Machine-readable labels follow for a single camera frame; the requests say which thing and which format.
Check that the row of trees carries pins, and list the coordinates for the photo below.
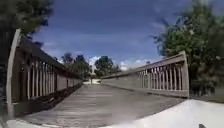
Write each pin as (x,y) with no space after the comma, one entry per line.
(103,65)

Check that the wooden bridge deck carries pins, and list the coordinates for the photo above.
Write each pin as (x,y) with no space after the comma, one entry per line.
(96,104)

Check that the wooden bridge railing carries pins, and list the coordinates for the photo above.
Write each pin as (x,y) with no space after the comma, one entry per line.
(40,78)
(160,78)

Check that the group of green trees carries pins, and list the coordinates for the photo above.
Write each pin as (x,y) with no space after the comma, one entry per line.
(200,43)

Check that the grass strip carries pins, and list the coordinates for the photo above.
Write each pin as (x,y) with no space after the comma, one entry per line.
(210,98)

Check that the dark green tree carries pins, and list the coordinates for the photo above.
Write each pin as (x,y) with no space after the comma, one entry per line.
(20,13)

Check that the robot's own part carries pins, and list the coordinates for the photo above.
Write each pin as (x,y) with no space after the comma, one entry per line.
(202,126)

